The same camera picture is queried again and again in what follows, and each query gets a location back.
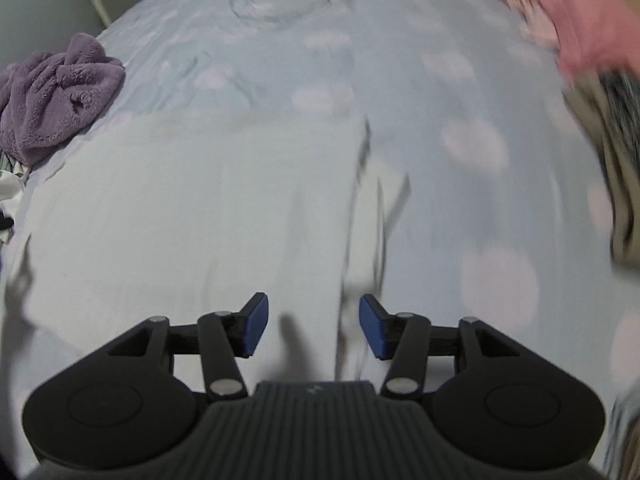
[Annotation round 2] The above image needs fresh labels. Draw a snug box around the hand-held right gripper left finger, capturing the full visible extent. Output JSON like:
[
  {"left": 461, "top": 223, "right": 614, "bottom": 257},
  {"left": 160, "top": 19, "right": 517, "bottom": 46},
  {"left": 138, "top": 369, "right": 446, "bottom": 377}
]
[{"left": 107, "top": 291, "right": 270, "bottom": 401}]

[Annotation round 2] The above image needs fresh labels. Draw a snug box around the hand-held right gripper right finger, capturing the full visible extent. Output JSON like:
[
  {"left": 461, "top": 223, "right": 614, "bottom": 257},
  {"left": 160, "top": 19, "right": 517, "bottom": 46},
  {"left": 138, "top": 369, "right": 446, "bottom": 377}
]
[{"left": 359, "top": 294, "right": 521, "bottom": 403}]

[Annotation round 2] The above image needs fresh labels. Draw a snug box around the white shirt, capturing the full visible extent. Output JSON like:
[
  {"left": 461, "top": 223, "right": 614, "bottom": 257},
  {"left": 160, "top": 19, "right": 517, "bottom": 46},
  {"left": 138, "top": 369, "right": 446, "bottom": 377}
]
[{"left": 0, "top": 110, "right": 412, "bottom": 391}]

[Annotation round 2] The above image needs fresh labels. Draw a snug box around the white clothes pile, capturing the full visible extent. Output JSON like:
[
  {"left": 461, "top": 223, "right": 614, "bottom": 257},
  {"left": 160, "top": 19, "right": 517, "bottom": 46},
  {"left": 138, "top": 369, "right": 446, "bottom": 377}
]
[{"left": 0, "top": 170, "right": 28, "bottom": 243}]

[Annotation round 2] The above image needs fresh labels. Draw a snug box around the grey pink-dotted bed sheet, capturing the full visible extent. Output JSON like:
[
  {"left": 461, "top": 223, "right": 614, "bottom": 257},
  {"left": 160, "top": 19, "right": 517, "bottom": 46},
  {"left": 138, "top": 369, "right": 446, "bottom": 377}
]
[{"left": 0, "top": 0, "right": 640, "bottom": 480}]

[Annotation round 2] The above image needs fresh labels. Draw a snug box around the olive garment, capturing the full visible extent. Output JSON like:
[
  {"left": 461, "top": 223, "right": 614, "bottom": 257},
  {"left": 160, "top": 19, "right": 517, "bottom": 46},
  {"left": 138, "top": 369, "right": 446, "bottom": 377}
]
[{"left": 564, "top": 69, "right": 640, "bottom": 267}]

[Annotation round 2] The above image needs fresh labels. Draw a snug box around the grey striped garment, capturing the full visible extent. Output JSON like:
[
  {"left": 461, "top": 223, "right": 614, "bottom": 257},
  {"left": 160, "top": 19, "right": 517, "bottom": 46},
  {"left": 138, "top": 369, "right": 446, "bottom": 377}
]
[{"left": 0, "top": 151, "right": 26, "bottom": 178}]

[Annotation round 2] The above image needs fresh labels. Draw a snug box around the purple fleece garment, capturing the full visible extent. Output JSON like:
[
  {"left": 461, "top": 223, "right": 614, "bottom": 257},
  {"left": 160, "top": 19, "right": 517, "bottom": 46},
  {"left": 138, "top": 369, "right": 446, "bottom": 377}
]
[{"left": 0, "top": 32, "right": 126, "bottom": 166}]

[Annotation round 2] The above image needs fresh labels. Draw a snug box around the coral pink garment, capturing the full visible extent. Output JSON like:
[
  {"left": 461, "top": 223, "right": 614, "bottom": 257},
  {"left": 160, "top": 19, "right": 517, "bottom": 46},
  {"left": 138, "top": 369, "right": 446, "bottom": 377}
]
[{"left": 500, "top": 0, "right": 640, "bottom": 78}]

